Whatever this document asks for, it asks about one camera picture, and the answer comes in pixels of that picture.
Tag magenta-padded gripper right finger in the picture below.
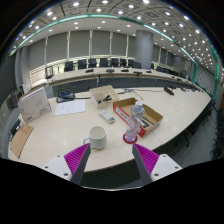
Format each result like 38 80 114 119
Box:
131 142 184 186

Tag white ceramic mug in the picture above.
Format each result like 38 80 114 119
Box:
82 125 108 150

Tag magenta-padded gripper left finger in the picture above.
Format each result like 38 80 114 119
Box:
40 142 92 186

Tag round ceiling lights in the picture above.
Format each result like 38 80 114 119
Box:
9 0 224 78

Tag black power adapter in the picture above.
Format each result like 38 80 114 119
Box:
9 118 22 134

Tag clear plastic water bottle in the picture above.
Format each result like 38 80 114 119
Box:
124 100 146 144

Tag flat round red coaster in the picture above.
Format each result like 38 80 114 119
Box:
122 133 139 145

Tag large white printed carton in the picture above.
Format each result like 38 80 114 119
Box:
17 86 53 125

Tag row of black office chairs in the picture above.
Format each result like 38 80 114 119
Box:
44 58 188 79

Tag grey boxy monitor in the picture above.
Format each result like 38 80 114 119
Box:
7 89 23 109

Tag white rectangular remote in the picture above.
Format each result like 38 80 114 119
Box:
98 109 116 124

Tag black flat tabletop device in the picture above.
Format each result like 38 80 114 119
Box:
163 87 175 97

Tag black desk phone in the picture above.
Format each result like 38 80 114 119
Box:
56 90 76 103

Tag open brown red-sided cardboard box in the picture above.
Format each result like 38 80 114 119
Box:
112 97 164 138

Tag flat brown cardboard sheet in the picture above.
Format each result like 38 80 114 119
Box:
9 123 35 159

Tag white printed paper sheet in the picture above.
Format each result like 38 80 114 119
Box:
53 99 87 117

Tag black clip tool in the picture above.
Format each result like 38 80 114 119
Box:
98 95 113 104

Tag long curved conference desk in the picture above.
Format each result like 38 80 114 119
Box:
43 67 201 98

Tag small open white box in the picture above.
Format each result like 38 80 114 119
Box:
89 84 120 110

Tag black pen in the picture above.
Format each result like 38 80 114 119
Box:
141 119 152 130

